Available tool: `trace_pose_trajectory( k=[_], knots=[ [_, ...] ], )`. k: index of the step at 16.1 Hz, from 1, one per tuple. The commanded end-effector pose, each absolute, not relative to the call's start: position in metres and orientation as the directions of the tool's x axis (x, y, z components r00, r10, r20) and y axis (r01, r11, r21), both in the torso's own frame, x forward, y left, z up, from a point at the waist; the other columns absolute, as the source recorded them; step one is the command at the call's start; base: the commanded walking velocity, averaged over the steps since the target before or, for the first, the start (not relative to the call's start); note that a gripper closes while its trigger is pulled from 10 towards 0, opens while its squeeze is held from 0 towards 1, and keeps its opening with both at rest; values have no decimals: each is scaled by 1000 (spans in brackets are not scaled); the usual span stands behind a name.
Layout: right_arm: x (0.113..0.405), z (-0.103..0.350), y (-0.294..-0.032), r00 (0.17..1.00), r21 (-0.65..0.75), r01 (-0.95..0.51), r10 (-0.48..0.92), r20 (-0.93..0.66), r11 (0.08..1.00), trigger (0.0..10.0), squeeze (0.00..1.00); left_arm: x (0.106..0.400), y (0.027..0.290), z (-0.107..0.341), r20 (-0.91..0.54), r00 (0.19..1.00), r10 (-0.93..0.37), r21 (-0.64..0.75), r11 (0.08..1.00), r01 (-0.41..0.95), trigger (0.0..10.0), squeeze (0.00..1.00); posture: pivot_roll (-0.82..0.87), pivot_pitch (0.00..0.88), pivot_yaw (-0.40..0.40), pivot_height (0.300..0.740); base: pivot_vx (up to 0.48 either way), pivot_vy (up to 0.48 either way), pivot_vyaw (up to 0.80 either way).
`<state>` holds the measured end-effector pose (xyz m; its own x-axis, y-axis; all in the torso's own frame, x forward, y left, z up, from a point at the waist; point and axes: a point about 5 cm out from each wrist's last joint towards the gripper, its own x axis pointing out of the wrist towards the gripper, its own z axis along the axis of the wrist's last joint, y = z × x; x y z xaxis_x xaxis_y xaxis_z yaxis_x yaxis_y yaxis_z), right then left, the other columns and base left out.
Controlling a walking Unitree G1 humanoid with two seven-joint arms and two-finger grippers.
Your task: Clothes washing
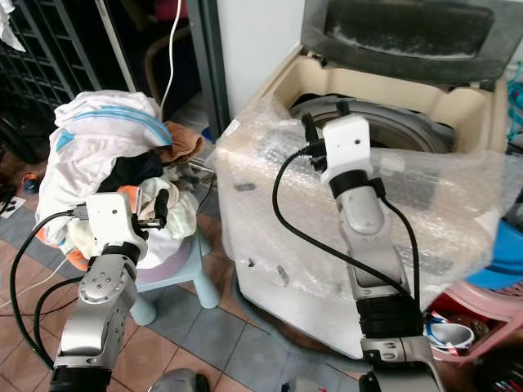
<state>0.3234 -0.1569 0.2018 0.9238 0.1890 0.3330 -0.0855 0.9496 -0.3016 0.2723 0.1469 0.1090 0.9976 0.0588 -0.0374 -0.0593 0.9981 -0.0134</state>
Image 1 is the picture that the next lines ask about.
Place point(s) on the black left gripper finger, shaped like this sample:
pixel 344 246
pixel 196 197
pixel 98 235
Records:
pixel 162 211

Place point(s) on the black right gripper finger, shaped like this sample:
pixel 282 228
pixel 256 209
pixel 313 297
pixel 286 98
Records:
pixel 310 127
pixel 343 109

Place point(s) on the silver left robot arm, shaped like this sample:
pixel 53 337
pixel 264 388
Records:
pixel 86 327

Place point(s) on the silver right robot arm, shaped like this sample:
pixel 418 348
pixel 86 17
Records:
pixel 364 220

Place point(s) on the white top-load washing machine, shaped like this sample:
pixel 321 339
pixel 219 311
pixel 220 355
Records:
pixel 294 314

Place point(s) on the cream cloth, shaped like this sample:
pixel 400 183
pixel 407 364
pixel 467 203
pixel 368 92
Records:
pixel 181 212

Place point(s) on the dark navy garment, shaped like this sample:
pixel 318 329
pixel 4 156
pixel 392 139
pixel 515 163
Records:
pixel 135 171

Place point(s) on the light blue plastic stool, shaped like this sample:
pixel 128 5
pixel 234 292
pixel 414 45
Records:
pixel 180 269

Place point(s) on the brown cloth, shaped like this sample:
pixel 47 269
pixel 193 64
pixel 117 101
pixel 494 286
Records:
pixel 184 143

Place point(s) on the white garment with blue stripes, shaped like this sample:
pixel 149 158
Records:
pixel 98 155

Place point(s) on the grey washer drum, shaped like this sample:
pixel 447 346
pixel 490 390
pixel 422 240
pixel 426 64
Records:
pixel 417 131

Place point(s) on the orange garment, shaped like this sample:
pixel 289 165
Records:
pixel 80 260

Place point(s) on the clear bubble wrap sheet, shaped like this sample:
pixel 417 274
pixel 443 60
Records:
pixel 261 212

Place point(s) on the dark grey washer lid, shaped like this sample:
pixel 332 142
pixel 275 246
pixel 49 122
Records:
pixel 409 33

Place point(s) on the small blue bottle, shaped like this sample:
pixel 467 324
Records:
pixel 30 184

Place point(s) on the white paper with black marks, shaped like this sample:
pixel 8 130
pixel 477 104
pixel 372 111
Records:
pixel 12 208

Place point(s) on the brown curved wooden chair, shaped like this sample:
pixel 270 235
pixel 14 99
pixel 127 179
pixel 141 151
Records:
pixel 154 53

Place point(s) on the white hanging cloth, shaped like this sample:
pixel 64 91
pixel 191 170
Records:
pixel 6 28

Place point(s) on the black lattice rack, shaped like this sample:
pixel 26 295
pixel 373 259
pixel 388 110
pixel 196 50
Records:
pixel 49 73

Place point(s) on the grey robot leg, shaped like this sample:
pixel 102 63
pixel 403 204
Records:
pixel 181 381

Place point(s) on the teal hanging cloth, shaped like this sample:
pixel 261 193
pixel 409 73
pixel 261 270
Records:
pixel 516 106

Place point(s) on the blue plastic tub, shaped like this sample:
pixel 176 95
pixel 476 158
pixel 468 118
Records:
pixel 508 261

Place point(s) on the pink plastic basket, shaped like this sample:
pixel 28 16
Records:
pixel 490 298

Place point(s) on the white round container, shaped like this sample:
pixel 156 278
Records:
pixel 451 335

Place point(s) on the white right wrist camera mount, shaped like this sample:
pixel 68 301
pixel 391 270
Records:
pixel 346 143

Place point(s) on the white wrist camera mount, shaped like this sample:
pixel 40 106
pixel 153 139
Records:
pixel 108 219
pixel 346 143

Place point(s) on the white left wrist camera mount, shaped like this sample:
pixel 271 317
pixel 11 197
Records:
pixel 108 219

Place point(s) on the grey door frame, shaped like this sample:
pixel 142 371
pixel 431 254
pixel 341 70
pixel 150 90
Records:
pixel 204 65

